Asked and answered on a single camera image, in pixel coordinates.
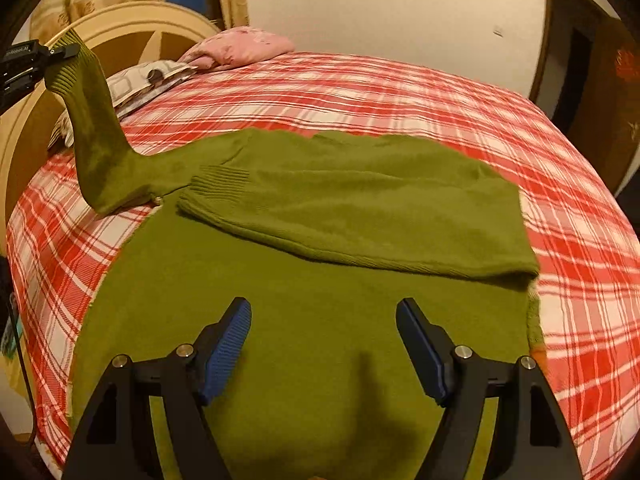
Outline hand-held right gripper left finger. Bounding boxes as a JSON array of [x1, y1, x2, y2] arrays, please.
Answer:
[[60, 296, 252, 480]]

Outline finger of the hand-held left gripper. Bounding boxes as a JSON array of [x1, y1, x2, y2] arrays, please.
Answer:
[[46, 43, 80, 64]]

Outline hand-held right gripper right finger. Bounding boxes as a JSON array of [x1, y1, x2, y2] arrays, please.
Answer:
[[395, 297, 586, 480]]

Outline green knit sweater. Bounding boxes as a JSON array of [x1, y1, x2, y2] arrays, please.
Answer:
[[44, 28, 546, 480]]

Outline cream wooden headboard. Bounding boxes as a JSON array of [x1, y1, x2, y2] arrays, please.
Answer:
[[0, 2, 221, 256]]

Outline white patterned pillow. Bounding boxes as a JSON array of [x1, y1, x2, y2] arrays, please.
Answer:
[[47, 60, 201, 151]]

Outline pink pillow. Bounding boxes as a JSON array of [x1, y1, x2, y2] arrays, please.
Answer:
[[181, 26, 296, 72]]

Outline red plaid bedsheet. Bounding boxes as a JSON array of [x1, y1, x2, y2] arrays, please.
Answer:
[[5, 50, 640, 480]]

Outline brown wooden door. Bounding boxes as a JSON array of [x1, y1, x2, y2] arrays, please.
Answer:
[[530, 0, 640, 196]]

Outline red paper door decoration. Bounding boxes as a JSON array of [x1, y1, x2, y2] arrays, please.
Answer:
[[616, 47, 639, 81]]

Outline black cable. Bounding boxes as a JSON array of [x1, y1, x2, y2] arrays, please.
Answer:
[[7, 295, 38, 448]]

